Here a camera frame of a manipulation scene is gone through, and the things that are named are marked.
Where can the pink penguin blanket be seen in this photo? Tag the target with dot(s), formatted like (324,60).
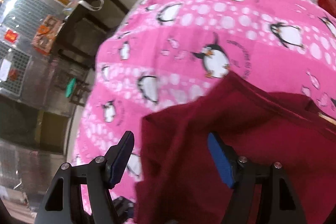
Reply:
(171,52)

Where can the dark red sweater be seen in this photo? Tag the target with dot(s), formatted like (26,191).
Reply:
(192,155)

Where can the white bag handle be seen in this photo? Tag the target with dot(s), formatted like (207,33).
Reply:
(90,5)

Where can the dark wooden side table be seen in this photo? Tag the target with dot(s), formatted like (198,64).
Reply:
(84,31)

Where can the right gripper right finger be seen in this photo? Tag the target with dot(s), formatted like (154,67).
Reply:
(278,202)

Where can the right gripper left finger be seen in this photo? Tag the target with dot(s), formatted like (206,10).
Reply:
(81,194)

